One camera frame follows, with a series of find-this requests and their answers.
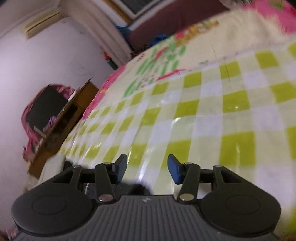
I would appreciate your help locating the blue cloth on sofa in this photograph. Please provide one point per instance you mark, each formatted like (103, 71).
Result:
(158, 39)

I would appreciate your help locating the beige left curtain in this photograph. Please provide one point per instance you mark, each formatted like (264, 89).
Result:
(89, 16)

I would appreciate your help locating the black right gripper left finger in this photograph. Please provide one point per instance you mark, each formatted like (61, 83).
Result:
(98, 183)

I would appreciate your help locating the maroon sofa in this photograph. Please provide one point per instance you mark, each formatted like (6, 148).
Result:
(174, 18)

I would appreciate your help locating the pink floral bedsheet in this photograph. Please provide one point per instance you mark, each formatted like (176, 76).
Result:
(258, 24)

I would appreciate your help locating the window with white frame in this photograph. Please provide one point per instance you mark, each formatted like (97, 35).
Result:
(135, 8)

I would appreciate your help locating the green checkered plastic sheet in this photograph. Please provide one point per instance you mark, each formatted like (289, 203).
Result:
(238, 114)

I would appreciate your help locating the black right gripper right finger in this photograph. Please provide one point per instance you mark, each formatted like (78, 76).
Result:
(190, 175)

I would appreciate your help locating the wooden side table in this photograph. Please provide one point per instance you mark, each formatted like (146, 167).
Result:
(66, 121)

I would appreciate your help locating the pink floral bag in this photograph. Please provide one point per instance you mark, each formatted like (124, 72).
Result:
(41, 112)

